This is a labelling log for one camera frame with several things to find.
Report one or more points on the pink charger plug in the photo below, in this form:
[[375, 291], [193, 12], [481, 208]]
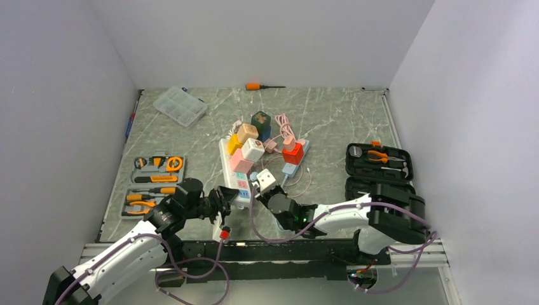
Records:
[[289, 144]]

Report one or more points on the pink cube socket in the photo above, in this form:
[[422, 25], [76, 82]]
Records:
[[239, 164]]

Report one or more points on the light blue power strip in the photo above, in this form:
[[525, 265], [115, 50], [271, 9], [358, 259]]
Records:
[[289, 169]]

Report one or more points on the blue cube socket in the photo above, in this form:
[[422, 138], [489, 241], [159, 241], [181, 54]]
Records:
[[265, 134]]

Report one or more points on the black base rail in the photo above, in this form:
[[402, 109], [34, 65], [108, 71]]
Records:
[[257, 260]]

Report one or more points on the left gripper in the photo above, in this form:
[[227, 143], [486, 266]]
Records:
[[222, 196]]

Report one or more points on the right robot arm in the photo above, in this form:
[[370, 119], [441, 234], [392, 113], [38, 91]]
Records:
[[381, 217]]

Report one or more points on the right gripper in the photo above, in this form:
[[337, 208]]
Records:
[[264, 196]]

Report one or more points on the clear plastic screw box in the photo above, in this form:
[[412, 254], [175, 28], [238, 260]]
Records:
[[180, 106]]

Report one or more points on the orange handled screwdriver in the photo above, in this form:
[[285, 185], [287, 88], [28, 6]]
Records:
[[257, 86]]

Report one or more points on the red cube socket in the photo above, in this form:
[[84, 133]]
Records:
[[295, 157]]

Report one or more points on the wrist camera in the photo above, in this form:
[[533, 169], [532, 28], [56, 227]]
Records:
[[265, 181], [221, 232]]

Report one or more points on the grey tool tray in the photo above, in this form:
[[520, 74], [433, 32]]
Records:
[[151, 179]]

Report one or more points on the black tool case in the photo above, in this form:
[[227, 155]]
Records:
[[368, 165]]

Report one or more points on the white cube socket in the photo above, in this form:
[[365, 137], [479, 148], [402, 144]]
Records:
[[252, 150]]

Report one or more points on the yellow cube socket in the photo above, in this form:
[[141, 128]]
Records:
[[233, 144]]

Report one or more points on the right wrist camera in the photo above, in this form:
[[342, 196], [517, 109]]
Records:
[[265, 181]]

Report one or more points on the green cube socket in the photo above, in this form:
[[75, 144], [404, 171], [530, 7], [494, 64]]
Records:
[[261, 120]]

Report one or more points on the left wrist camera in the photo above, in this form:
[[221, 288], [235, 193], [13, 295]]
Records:
[[221, 232]]

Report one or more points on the beige cube socket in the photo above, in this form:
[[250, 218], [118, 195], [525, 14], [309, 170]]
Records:
[[247, 131]]

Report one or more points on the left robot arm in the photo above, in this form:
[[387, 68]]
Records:
[[148, 245]]

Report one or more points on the white power strip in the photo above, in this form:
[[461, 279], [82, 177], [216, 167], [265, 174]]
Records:
[[233, 179]]

